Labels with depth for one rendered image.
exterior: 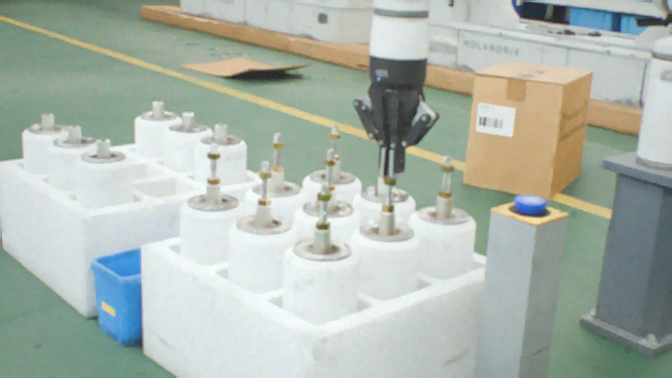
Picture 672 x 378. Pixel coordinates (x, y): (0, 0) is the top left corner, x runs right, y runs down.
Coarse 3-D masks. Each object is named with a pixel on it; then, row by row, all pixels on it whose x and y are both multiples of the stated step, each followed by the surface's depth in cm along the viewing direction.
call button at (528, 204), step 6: (516, 198) 109; (522, 198) 109; (528, 198) 109; (534, 198) 109; (540, 198) 110; (516, 204) 109; (522, 204) 108; (528, 204) 107; (534, 204) 107; (540, 204) 108; (546, 204) 108; (522, 210) 108; (528, 210) 108; (534, 210) 108; (540, 210) 108
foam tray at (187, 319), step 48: (144, 288) 131; (192, 288) 121; (240, 288) 116; (432, 288) 119; (480, 288) 123; (144, 336) 133; (192, 336) 123; (240, 336) 114; (288, 336) 106; (336, 336) 105; (384, 336) 111; (432, 336) 118
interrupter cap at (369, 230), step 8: (368, 224) 120; (376, 224) 120; (400, 224) 121; (360, 232) 117; (368, 232) 117; (376, 232) 118; (400, 232) 118; (408, 232) 118; (376, 240) 115; (384, 240) 115; (392, 240) 115; (400, 240) 115
